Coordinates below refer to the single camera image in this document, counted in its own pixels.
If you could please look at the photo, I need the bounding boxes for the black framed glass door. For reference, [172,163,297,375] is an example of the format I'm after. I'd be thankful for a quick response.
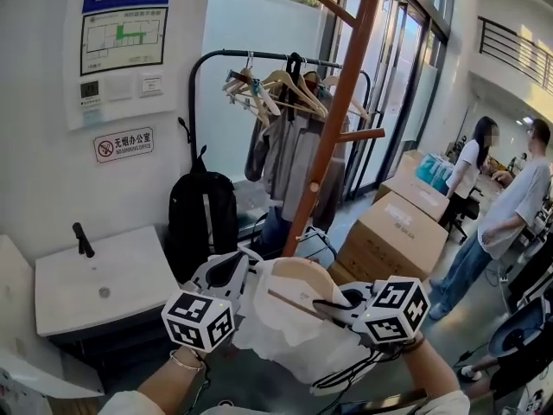
[319,0,454,202]

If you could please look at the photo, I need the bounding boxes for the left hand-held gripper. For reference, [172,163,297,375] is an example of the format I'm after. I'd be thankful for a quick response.
[161,251,251,354]

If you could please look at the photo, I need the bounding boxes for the white notice panel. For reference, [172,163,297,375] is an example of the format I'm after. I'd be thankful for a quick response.
[63,0,179,132]

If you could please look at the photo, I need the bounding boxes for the teal packets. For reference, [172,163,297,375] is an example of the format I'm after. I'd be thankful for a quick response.
[415,152,454,195]

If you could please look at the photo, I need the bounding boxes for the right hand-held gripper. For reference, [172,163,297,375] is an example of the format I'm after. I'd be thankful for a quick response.
[313,275,432,344]

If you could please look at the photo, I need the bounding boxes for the white sink basin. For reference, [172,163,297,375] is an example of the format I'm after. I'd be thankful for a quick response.
[34,225,181,337]

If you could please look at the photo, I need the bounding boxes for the black glossy board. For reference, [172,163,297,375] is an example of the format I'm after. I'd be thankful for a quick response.
[332,387,433,415]

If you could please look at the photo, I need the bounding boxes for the person's left forearm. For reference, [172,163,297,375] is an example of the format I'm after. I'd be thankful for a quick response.
[137,346,208,410]

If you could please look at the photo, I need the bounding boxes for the wooden coat stand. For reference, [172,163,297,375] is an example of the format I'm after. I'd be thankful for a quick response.
[280,0,386,259]

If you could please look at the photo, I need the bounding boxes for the white jacket with black stripes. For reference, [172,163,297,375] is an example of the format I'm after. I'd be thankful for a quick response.
[232,257,390,397]

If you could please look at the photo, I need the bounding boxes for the evacuation map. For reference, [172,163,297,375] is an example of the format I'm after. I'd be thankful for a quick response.
[79,6,168,77]

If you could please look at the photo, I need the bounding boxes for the black balcony railing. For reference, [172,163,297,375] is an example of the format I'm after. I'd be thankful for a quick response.
[477,15,553,97]

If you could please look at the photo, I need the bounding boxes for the bunch of wooden hangers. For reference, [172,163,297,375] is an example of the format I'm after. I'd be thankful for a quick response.
[222,52,371,125]

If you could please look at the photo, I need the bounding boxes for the labelled white wall switch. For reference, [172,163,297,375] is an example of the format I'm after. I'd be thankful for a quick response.
[138,72,164,99]

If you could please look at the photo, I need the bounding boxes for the white drawer cabinet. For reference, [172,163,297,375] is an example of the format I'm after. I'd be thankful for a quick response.
[0,367,53,415]

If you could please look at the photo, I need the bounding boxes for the dark sink cabinet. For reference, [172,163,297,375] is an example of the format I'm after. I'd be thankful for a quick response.
[47,313,182,388]

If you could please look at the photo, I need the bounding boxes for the no smoking sign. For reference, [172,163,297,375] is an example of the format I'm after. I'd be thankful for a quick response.
[92,126,156,165]

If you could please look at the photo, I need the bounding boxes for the person's right forearm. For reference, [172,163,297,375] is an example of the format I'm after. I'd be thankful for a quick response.
[401,335,459,399]

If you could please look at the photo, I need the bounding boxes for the plain white wall switch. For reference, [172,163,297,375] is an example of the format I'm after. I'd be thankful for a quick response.
[105,75,134,102]

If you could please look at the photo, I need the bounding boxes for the black office chair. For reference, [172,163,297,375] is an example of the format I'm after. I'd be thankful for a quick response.
[448,186,483,246]

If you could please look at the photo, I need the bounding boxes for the dark blue bag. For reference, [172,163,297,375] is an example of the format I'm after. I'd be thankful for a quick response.
[254,205,295,259]

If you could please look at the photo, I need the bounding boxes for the grey floor fan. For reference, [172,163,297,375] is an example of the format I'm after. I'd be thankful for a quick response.
[487,294,553,361]

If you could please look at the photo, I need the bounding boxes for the grey hanging jacket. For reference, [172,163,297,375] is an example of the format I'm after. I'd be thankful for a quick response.
[245,88,350,233]

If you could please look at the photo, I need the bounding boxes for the silver bracelet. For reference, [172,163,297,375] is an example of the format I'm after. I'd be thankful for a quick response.
[169,349,204,372]

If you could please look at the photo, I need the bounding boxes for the wall thermostat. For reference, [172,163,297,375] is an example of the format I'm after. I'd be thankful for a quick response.
[79,80,104,108]

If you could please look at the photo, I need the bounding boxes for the black garment rack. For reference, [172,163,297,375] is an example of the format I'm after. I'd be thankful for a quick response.
[188,48,373,233]

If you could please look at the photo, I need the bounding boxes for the black faucet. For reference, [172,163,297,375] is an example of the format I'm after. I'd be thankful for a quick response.
[72,221,96,259]

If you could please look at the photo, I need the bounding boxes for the black backpack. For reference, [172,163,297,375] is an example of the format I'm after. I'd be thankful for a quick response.
[166,144,239,283]

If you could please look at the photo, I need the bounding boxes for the wooden hanger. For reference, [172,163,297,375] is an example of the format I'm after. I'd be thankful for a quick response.
[267,257,342,322]

